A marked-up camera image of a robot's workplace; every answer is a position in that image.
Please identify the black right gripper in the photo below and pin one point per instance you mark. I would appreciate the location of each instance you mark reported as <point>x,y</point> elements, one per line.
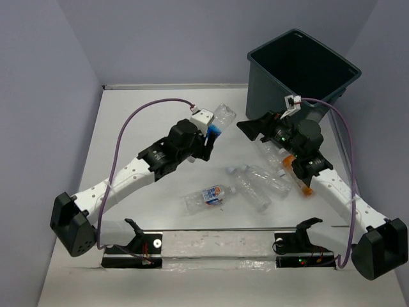
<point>253,128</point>

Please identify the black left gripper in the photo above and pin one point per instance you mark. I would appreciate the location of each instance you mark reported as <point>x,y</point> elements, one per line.
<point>204,152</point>

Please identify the crushed bottle blue label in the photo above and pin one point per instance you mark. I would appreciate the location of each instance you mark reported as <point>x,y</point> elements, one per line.
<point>224,116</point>

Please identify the clear bottle orange blue label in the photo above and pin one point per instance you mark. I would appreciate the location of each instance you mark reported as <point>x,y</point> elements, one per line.
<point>208,198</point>

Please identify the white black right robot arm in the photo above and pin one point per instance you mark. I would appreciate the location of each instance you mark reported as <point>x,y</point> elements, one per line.
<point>376,244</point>

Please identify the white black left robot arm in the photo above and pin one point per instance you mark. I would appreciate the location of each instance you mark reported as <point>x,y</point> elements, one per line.
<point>77,220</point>

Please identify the clear bottle near bin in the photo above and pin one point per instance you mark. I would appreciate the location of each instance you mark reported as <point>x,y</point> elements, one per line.
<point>269,153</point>

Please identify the dark green plastic bin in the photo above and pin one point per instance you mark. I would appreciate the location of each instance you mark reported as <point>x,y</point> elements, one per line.
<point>295,63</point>

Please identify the clear bottle white cap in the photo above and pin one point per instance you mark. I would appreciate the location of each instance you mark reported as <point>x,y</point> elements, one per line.
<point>267,180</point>

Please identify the clear crushed bottle centre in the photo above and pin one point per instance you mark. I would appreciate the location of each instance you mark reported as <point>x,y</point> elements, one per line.
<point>244,185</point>

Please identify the orange liquid bottle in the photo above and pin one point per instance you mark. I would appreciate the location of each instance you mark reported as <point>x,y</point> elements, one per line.
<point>287,163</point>

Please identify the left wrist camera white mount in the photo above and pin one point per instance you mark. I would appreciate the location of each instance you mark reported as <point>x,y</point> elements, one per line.
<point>201,118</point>

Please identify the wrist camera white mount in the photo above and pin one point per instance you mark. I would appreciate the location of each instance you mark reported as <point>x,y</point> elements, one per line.
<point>293,105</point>
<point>201,118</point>

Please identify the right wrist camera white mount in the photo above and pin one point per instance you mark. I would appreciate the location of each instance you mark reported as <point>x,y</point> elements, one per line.
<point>293,105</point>

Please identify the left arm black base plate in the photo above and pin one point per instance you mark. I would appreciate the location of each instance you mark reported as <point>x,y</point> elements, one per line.
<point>137,252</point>

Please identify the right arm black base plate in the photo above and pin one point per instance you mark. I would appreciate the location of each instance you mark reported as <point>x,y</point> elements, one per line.
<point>295,250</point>

